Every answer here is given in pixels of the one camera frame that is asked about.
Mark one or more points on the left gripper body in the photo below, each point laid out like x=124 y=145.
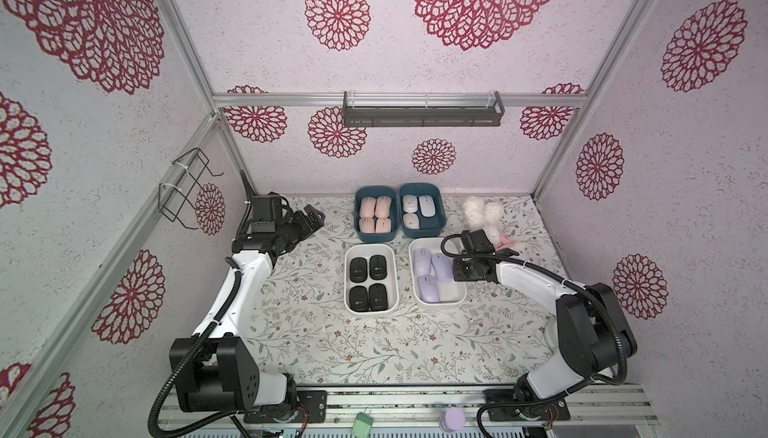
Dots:
x=294 y=231

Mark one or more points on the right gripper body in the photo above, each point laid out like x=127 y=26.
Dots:
x=465 y=261

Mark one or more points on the purple mouse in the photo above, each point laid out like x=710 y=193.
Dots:
x=421 y=262
x=428 y=289
x=442 y=267

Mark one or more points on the white tray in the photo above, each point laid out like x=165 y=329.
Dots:
x=451 y=294
x=366 y=251

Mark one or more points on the teal storage box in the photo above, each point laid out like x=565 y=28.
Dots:
x=376 y=191
x=429 y=227

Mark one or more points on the black mouse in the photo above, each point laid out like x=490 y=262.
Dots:
x=358 y=299
x=378 y=297
x=358 y=270
x=378 y=267

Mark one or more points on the white mouse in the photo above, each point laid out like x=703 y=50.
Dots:
x=427 y=206
x=411 y=221
x=410 y=203

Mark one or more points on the white tray front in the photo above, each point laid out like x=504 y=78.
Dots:
x=366 y=251

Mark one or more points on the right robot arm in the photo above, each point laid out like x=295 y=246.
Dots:
x=593 y=338

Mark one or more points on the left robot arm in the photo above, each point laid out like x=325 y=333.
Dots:
x=213 y=374

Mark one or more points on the white plush toy pink dress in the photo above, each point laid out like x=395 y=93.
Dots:
x=480 y=214

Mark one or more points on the purple round cap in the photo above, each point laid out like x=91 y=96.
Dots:
x=452 y=420

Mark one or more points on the green connector block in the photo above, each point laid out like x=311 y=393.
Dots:
x=362 y=426

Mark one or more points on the black wire wall rack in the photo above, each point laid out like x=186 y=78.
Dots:
x=173 y=197

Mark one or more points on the dark wall shelf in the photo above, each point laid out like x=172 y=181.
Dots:
x=488 y=114

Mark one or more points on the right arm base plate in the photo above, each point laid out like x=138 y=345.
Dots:
x=505 y=406

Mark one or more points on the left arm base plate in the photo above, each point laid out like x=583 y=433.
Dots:
x=310 y=406

